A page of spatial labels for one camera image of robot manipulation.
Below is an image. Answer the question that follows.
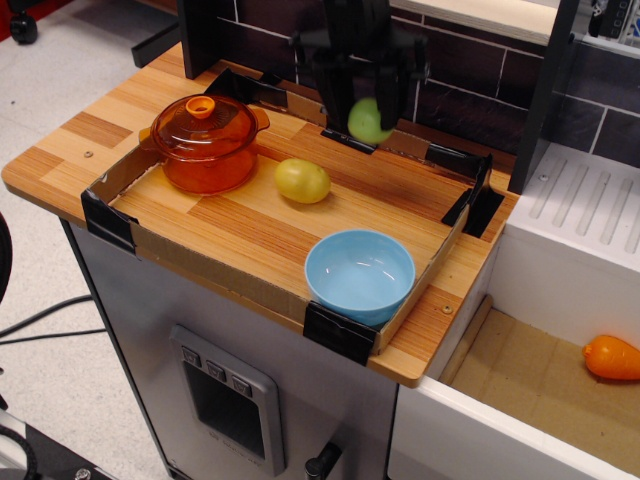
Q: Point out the black oven knob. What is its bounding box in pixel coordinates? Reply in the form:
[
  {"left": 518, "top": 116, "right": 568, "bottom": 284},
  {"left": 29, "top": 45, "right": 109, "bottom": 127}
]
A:
[{"left": 304, "top": 442, "right": 342, "bottom": 480}]

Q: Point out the orange transparent pot with lid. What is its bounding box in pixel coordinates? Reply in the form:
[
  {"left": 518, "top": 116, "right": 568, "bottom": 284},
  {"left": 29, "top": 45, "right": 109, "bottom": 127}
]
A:
[{"left": 139, "top": 94, "right": 270, "bottom": 195}]

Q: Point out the orange plastic carrot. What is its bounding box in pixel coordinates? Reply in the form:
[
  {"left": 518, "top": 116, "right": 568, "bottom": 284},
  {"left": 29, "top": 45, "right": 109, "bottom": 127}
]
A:
[{"left": 582, "top": 335, "right": 640, "bottom": 381}]

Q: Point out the green plastic pear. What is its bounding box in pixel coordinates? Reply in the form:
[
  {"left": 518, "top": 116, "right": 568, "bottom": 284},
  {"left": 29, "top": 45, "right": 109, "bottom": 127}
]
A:
[{"left": 347, "top": 97, "right": 393, "bottom": 145}]

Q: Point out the black floor cable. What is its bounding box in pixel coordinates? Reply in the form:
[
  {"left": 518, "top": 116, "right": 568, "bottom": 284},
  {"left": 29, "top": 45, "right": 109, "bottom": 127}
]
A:
[{"left": 0, "top": 293, "right": 108, "bottom": 347}]

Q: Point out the black chair caster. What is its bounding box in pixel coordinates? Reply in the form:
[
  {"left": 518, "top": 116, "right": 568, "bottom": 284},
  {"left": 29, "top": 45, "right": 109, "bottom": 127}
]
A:
[{"left": 9, "top": 12, "right": 38, "bottom": 45}]

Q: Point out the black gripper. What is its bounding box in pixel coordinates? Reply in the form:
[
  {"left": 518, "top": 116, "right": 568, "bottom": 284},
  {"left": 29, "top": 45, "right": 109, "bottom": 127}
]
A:
[{"left": 289, "top": 1, "right": 429, "bottom": 134}]

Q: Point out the white toy sink unit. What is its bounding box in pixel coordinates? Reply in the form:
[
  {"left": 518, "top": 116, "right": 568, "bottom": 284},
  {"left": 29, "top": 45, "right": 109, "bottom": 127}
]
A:
[{"left": 388, "top": 144, "right": 639, "bottom": 479}]

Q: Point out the light blue bowl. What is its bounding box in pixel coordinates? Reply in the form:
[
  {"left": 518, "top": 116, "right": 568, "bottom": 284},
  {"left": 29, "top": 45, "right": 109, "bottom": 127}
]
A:
[{"left": 304, "top": 229, "right": 416, "bottom": 327}]

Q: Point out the yellow plastic potato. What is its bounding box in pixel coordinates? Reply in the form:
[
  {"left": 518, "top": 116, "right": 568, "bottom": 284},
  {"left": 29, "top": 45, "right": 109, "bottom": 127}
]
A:
[{"left": 274, "top": 158, "right": 331, "bottom": 204}]

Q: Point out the grey toy oven front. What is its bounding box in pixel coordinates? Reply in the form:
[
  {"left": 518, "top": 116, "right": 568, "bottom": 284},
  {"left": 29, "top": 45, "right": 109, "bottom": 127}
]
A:
[{"left": 170, "top": 325, "right": 286, "bottom": 477}]

